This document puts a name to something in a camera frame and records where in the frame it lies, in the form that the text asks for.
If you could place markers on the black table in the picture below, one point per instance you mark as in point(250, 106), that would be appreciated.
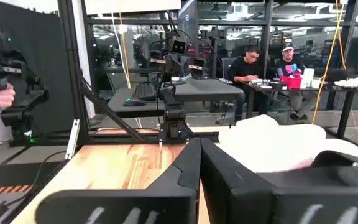
point(345, 112)

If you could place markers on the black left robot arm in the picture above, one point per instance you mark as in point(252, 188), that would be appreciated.
point(174, 112)

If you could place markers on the red box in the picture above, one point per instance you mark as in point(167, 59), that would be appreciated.
point(291, 82)

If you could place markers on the white board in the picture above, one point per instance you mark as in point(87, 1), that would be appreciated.
point(132, 6)

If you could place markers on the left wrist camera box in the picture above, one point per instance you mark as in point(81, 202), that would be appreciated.
point(179, 46)

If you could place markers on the black computer mouse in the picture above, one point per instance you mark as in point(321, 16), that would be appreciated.
point(134, 102)

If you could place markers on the black keyboard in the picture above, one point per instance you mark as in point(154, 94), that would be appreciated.
point(145, 91)

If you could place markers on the grey desk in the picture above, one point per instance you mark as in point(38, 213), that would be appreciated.
point(210, 90)
point(120, 107)

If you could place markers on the silver metal bracket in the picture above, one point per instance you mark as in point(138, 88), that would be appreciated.
point(72, 140)

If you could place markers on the person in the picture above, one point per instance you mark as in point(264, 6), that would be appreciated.
point(244, 70)
point(291, 67)

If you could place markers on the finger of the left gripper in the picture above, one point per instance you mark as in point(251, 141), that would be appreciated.
point(197, 67)
point(158, 59)

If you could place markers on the black glass wall frame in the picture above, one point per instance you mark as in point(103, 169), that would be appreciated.
point(267, 31)

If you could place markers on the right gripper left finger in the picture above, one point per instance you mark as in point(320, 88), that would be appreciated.
point(166, 199)

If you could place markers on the white cloth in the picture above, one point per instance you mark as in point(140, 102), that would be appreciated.
point(348, 83)

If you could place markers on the dark grey partition panel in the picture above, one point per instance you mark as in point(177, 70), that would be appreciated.
point(42, 62)

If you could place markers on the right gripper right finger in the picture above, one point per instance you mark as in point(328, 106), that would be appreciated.
point(235, 199)

